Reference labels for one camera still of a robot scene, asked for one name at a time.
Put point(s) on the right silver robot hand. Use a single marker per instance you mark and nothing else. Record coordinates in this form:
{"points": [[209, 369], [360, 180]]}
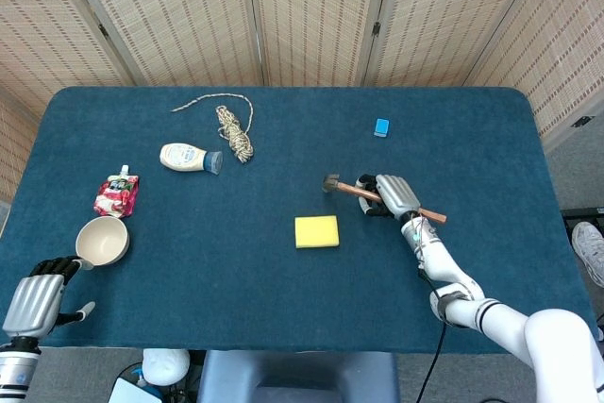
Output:
{"points": [[398, 193]]}

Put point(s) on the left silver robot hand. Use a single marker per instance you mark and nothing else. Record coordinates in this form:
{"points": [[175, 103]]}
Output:
{"points": [[33, 304]]}

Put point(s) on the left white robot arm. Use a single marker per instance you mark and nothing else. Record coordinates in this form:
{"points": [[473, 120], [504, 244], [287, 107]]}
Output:
{"points": [[16, 370]]}

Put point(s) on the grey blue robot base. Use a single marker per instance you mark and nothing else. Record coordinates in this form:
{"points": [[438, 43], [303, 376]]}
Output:
{"points": [[297, 374]]}

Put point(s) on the yellow sponge block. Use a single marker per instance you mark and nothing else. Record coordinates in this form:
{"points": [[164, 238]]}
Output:
{"points": [[317, 231]]}

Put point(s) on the small blue cube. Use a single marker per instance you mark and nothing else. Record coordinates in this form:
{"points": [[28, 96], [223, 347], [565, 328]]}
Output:
{"points": [[382, 127]]}

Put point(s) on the beige bowl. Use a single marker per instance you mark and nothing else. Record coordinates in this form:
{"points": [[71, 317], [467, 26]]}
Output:
{"points": [[101, 240]]}

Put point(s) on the white flat box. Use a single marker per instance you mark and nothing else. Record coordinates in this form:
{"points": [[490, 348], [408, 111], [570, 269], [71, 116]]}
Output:
{"points": [[132, 393]]}

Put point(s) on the red spout pouch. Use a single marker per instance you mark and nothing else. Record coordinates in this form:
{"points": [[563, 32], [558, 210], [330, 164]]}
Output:
{"points": [[115, 195]]}

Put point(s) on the white plastic bag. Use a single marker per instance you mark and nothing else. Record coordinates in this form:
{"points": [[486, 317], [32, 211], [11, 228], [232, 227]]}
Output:
{"points": [[165, 367]]}

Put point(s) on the black screen hinge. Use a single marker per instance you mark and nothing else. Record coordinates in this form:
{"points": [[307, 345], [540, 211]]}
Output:
{"points": [[582, 121], [376, 28], [103, 30]]}

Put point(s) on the black stand foot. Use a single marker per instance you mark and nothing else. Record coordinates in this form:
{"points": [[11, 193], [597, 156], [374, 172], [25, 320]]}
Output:
{"points": [[582, 213]]}

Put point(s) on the blue table cloth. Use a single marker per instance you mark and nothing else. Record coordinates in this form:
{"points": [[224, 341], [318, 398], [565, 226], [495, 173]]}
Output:
{"points": [[236, 290]]}

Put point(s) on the white sneaker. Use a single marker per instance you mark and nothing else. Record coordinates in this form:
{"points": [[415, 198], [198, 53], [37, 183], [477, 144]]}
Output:
{"points": [[590, 247]]}

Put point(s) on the bamboo folding screen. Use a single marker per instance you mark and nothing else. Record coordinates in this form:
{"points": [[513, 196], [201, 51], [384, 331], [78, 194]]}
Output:
{"points": [[311, 11]]}

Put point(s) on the white bottle blue cap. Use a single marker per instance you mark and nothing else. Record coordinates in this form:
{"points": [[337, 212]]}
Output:
{"points": [[181, 157]]}

